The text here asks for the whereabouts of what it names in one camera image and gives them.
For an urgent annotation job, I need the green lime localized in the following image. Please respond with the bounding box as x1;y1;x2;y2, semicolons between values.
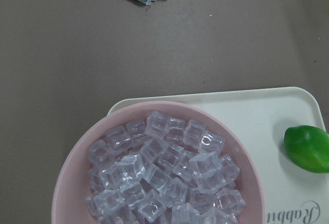
284;125;328;173

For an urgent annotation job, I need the pink bowl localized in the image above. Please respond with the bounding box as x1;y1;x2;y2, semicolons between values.
51;101;266;223

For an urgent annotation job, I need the clear ice cubes pile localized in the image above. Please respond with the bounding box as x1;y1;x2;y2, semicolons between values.
85;111;246;223

